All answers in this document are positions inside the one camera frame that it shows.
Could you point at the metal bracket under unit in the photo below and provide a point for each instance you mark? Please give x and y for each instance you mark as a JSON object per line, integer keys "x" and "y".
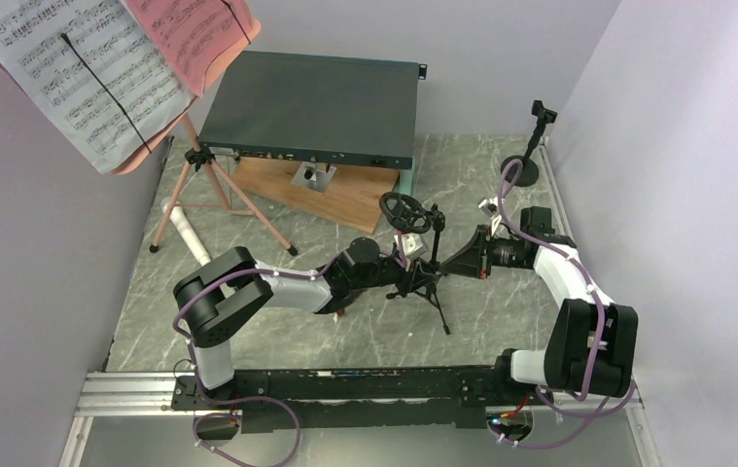
{"x": 315, "y": 176}

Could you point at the black tripod mic stand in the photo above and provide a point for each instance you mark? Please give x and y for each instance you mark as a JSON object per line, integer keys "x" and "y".
{"x": 407, "y": 215}

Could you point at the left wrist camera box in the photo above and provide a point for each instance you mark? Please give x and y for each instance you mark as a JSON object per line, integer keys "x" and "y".
{"x": 410, "y": 245}

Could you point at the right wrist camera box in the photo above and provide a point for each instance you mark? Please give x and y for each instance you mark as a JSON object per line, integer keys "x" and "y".
{"x": 490, "y": 208}

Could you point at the pink sheet music page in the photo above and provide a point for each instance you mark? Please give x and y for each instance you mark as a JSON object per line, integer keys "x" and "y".
{"x": 199, "y": 39}

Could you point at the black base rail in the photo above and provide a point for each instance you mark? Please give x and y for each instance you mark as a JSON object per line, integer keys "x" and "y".
{"x": 459, "y": 396}

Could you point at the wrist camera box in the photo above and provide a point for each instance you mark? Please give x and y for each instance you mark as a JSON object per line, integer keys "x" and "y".
{"x": 410, "y": 245}
{"x": 490, "y": 208}

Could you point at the black round-base mic stand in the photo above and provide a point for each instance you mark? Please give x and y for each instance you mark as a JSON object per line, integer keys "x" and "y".
{"x": 520, "y": 169}

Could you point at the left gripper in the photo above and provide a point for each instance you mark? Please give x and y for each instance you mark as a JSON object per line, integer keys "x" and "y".
{"x": 412, "y": 281}

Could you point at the white sheet music page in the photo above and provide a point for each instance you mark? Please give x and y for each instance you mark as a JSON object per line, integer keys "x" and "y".
{"x": 94, "y": 73}

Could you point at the dark rack audio unit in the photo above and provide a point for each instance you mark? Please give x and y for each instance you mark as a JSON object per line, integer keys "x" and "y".
{"x": 317, "y": 108}

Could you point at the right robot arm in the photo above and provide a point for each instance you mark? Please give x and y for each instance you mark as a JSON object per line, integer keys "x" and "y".
{"x": 592, "y": 344}

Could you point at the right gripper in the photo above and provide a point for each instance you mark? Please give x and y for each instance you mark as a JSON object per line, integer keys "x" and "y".
{"x": 470, "y": 260}

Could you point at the wooden board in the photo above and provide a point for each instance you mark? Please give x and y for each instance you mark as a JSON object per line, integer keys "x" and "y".
{"x": 351, "y": 197}

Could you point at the white microphone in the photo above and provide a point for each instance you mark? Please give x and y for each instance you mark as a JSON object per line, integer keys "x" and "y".
{"x": 185, "y": 229}

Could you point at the green microphone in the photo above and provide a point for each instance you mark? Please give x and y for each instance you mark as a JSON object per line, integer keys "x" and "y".
{"x": 410, "y": 177}

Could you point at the pink music stand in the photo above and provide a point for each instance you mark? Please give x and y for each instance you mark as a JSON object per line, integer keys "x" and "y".
{"x": 198, "y": 158}

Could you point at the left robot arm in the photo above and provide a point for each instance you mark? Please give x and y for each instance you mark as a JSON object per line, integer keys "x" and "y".
{"x": 218, "y": 299}

